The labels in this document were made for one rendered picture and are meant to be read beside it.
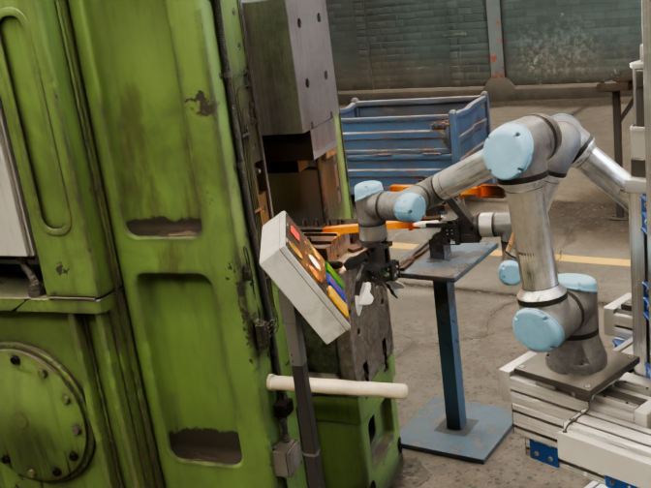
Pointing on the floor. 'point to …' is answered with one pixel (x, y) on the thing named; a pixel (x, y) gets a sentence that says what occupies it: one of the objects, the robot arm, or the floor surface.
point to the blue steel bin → (412, 137)
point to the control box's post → (304, 402)
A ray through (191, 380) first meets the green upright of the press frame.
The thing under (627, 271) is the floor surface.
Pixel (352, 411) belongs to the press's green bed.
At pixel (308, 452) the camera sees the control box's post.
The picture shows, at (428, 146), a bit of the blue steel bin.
